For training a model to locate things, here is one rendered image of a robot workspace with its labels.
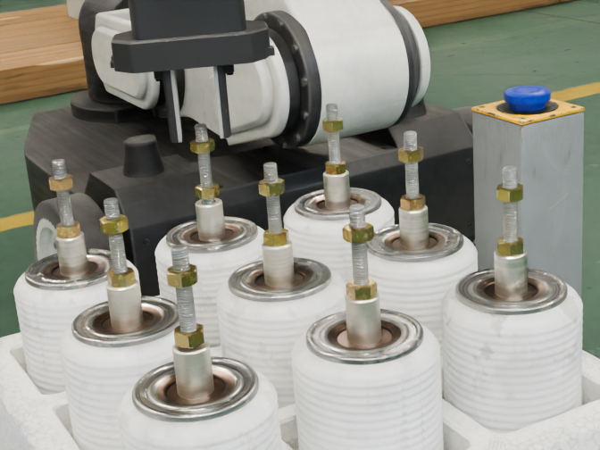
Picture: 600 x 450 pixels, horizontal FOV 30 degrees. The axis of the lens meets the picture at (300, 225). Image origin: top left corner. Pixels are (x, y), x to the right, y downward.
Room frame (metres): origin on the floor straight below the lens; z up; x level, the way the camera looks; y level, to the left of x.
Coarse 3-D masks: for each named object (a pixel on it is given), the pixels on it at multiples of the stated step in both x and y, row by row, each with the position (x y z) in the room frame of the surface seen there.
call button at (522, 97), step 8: (512, 88) 0.96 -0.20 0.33; (520, 88) 0.96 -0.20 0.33; (528, 88) 0.96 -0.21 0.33; (536, 88) 0.95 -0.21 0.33; (544, 88) 0.95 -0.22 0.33; (504, 96) 0.95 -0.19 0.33; (512, 96) 0.94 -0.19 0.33; (520, 96) 0.94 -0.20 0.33; (528, 96) 0.93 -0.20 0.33; (536, 96) 0.93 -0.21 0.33; (544, 96) 0.94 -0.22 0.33; (512, 104) 0.95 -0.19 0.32; (520, 104) 0.94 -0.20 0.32; (528, 104) 0.94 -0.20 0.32; (536, 104) 0.94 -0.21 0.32; (544, 104) 0.94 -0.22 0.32
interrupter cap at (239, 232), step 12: (180, 228) 0.88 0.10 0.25; (192, 228) 0.88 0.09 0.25; (228, 228) 0.87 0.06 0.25; (240, 228) 0.87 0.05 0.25; (252, 228) 0.86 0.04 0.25; (168, 240) 0.85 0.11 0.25; (180, 240) 0.85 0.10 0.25; (192, 240) 0.85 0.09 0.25; (216, 240) 0.85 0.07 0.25; (228, 240) 0.84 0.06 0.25; (240, 240) 0.83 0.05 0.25; (252, 240) 0.84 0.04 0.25; (192, 252) 0.83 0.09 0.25; (204, 252) 0.82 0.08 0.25; (216, 252) 0.82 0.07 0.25
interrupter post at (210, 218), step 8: (200, 200) 0.87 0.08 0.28; (216, 200) 0.86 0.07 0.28; (200, 208) 0.85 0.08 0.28; (208, 208) 0.85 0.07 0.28; (216, 208) 0.85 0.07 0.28; (200, 216) 0.85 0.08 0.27; (208, 216) 0.85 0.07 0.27; (216, 216) 0.85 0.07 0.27; (200, 224) 0.85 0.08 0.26; (208, 224) 0.85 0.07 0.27; (216, 224) 0.85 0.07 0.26; (224, 224) 0.86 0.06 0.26; (200, 232) 0.85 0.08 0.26; (208, 232) 0.85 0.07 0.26; (216, 232) 0.85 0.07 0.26; (224, 232) 0.86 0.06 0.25; (208, 240) 0.85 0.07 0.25
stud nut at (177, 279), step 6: (192, 264) 0.60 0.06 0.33; (168, 270) 0.60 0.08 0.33; (192, 270) 0.59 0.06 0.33; (168, 276) 0.59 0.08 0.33; (174, 276) 0.59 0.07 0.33; (180, 276) 0.59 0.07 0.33; (186, 276) 0.59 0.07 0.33; (192, 276) 0.59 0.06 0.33; (168, 282) 0.59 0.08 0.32; (174, 282) 0.59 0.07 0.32; (180, 282) 0.59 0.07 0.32; (186, 282) 0.59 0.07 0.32; (192, 282) 0.59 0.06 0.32
